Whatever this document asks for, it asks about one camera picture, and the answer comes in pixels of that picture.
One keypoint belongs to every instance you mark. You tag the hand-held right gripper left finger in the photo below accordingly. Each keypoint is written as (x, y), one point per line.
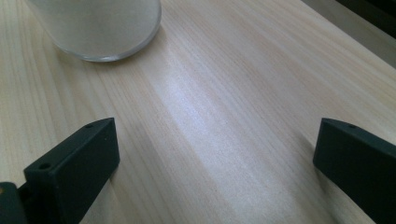
(71, 168)

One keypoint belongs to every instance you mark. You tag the white jar with white lid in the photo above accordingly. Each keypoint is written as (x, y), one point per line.
(99, 28)

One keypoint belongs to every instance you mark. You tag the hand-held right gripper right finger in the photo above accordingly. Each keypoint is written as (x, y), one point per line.
(358, 168)

